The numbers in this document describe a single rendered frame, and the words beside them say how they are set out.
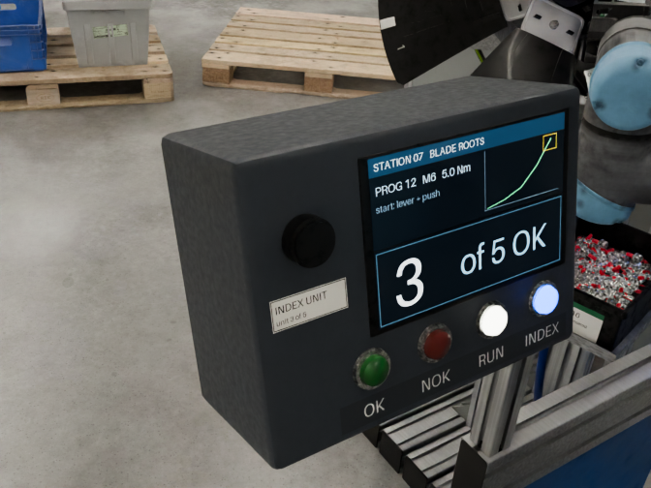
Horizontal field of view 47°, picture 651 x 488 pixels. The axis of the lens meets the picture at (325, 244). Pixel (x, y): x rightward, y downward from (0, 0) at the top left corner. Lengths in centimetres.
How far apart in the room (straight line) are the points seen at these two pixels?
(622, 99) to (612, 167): 8
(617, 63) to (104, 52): 324
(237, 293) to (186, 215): 7
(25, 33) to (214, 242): 338
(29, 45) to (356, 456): 258
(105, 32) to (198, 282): 335
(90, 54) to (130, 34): 21
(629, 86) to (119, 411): 157
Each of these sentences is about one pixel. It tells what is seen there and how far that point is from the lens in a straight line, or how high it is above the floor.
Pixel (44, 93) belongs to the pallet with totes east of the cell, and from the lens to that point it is 376.
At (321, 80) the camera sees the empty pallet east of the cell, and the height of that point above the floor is 9.
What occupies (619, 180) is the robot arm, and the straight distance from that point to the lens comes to 83.
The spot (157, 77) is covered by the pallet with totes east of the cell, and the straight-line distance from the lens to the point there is 375.
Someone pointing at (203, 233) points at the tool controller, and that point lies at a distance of 44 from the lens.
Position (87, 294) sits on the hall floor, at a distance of 244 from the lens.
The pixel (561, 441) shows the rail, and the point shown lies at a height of 83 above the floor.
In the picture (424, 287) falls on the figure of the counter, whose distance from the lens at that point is 47.
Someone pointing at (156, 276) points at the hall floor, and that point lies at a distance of 249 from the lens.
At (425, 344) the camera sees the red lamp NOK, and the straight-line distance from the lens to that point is 48.
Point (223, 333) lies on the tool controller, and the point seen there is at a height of 113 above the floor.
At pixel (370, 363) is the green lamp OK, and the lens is 45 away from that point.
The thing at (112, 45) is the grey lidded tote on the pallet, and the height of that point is 25.
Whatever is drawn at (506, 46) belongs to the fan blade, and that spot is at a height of 108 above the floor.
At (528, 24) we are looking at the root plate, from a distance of 122.
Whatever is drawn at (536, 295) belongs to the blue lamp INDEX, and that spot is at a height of 112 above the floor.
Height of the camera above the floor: 142
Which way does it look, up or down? 33 degrees down
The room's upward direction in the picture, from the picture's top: 4 degrees clockwise
